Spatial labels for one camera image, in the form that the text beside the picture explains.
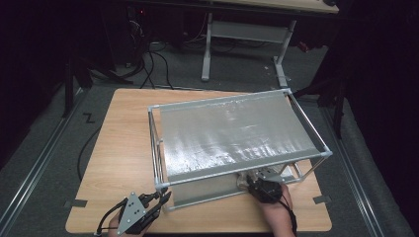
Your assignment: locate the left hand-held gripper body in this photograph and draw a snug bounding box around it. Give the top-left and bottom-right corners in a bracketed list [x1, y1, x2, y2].
[117, 192, 156, 237]

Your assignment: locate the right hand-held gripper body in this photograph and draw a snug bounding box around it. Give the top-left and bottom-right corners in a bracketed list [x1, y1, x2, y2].
[246, 167, 287, 204]

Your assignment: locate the metal frame glass shelf rack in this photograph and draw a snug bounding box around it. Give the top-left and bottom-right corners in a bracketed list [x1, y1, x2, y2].
[147, 87, 334, 211]

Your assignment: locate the person's right hand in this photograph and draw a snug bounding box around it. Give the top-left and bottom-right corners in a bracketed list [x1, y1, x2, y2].
[259, 184, 294, 220]

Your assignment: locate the person's left hand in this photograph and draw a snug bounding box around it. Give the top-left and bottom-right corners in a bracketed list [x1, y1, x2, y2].
[108, 212, 146, 237]

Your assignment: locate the grey tape piece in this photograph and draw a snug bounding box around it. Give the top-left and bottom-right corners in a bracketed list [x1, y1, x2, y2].
[312, 195, 332, 205]
[63, 198, 88, 209]

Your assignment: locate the black metal stand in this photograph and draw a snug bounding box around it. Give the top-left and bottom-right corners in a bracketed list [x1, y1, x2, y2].
[288, 73, 347, 139]
[62, 57, 134, 119]

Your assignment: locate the white-legged background desk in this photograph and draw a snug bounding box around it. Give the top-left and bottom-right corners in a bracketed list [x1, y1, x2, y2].
[201, 0, 340, 88]

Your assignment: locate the dark computer tower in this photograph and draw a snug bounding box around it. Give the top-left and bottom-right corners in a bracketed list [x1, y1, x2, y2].
[110, 4, 151, 68]

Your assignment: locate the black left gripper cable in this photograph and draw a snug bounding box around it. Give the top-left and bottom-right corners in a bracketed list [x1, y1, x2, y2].
[95, 197, 129, 237]

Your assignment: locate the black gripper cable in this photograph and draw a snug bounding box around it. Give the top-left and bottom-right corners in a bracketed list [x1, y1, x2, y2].
[95, 197, 129, 237]
[280, 198, 298, 237]

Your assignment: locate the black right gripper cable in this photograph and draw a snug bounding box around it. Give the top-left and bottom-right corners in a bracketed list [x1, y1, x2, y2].
[280, 198, 298, 237]

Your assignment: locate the long black floor cable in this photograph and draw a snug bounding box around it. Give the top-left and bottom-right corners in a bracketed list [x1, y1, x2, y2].
[77, 127, 102, 182]

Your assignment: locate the metal floor rail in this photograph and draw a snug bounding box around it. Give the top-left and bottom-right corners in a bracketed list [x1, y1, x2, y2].
[320, 107, 384, 237]
[0, 87, 85, 231]

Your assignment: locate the thin black floor cable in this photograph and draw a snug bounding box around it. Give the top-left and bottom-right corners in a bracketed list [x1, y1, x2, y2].
[151, 50, 175, 91]
[139, 48, 156, 90]

